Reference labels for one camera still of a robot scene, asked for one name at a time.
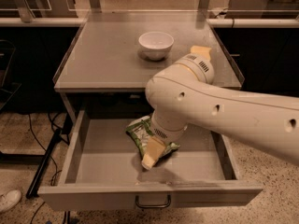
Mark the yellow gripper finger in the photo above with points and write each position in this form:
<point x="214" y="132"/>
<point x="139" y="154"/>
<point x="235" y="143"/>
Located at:
<point x="154" y="150"/>

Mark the green jalapeno chip bag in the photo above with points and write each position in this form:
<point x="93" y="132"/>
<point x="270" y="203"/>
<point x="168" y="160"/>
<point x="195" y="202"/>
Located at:
<point x="140" y="131"/>

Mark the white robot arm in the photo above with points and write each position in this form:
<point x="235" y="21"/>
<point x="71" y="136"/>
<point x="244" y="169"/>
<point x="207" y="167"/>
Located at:
<point x="182" y="94"/>

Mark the grey open drawer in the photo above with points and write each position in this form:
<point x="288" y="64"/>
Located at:
<point x="102" y="170"/>

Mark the grey cabinet counter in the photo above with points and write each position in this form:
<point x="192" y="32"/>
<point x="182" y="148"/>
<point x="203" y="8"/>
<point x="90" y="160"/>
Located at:
<point x="106" y="56"/>

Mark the white ceramic bowl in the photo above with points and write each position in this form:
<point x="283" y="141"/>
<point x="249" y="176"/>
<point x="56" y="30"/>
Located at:
<point x="155" y="45"/>

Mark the yellow sponge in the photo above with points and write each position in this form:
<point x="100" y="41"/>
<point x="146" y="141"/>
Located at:
<point x="203" y="51"/>

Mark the black floor pole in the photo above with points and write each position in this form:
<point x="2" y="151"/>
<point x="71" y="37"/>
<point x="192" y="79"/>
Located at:
<point x="34" y="186"/>

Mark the white sneaker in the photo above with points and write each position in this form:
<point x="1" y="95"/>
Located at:
<point x="9" y="200"/>

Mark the black drawer handle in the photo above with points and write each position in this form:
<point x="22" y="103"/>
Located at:
<point x="152" y="202"/>

